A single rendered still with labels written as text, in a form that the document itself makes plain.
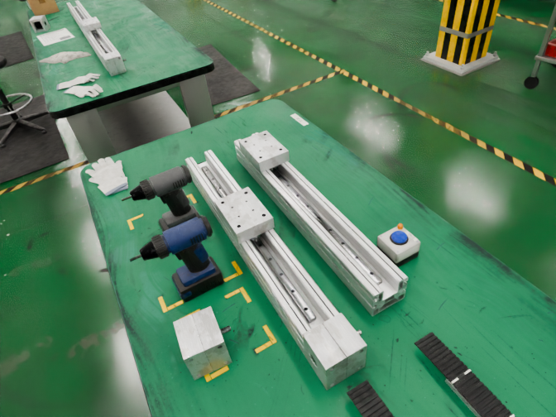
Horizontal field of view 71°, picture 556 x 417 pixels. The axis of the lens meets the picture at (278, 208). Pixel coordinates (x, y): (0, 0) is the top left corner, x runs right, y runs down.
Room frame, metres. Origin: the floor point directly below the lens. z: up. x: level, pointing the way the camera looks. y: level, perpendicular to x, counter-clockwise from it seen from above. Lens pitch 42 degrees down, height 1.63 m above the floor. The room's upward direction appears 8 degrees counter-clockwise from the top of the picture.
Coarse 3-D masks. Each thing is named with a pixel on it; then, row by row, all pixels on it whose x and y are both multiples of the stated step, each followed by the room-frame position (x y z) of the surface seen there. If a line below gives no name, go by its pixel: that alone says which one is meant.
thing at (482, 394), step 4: (480, 388) 0.30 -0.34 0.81; (484, 388) 0.30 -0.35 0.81; (476, 392) 0.29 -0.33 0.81; (480, 392) 0.29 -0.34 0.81; (484, 392) 0.29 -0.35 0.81; (488, 392) 0.29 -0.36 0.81; (468, 396) 0.29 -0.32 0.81; (472, 396) 0.29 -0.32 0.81; (476, 396) 0.28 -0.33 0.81; (480, 396) 0.28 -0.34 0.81; (484, 396) 0.28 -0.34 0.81; (488, 396) 0.28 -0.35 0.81; (468, 400) 0.28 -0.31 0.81; (472, 400) 0.28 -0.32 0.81; (476, 400) 0.28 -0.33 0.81; (480, 400) 0.28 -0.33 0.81; (472, 404) 0.27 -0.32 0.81; (476, 404) 0.27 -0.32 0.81
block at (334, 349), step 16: (336, 320) 0.45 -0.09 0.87; (304, 336) 0.43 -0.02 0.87; (320, 336) 0.42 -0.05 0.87; (336, 336) 0.42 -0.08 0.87; (352, 336) 0.41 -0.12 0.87; (304, 352) 0.43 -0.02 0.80; (320, 352) 0.39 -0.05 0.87; (336, 352) 0.38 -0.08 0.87; (352, 352) 0.38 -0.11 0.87; (320, 368) 0.37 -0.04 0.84; (336, 368) 0.36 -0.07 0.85; (352, 368) 0.38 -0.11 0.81; (336, 384) 0.36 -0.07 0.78
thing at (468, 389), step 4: (476, 376) 0.32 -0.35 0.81; (472, 380) 0.32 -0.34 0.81; (476, 380) 0.31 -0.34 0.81; (468, 384) 0.31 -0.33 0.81; (472, 384) 0.31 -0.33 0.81; (476, 384) 0.31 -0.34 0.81; (480, 384) 0.31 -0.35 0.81; (460, 388) 0.30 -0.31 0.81; (464, 388) 0.30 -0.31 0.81; (468, 388) 0.30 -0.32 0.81; (472, 388) 0.30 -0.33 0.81; (476, 388) 0.30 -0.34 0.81; (460, 392) 0.30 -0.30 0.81; (464, 392) 0.30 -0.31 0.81; (468, 392) 0.29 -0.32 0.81; (472, 392) 0.29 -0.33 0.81; (464, 396) 0.29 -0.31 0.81
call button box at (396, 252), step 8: (384, 232) 0.72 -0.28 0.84; (408, 232) 0.70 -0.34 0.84; (384, 240) 0.69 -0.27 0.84; (392, 240) 0.68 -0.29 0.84; (408, 240) 0.68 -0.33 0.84; (416, 240) 0.67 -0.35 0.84; (384, 248) 0.68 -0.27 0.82; (392, 248) 0.66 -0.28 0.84; (400, 248) 0.65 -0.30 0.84; (408, 248) 0.65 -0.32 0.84; (416, 248) 0.66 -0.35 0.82; (392, 256) 0.65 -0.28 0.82; (400, 256) 0.64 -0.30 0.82; (408, 256) 0.65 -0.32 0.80; (416, 256) 0.66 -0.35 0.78; (400, 264) 0.64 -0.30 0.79
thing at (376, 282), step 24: (288, 168) 1.03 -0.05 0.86; (288, 192) 0.91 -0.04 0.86; (312, 192) 0.89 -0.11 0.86; (288, 216) 0.88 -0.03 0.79; (312, 216) 0.79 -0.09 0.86; (336, 216) 0.78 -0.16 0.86; (312, 240) 0.75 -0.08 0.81; (336, 240) 0.72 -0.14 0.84; (360, 240) 0.68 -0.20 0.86; (336, 264) 0.64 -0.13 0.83; (360, 264) 0.62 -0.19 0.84; (384, 264) 0.59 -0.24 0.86; (360, 288) 0.55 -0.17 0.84; (384, 288) 0.55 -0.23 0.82
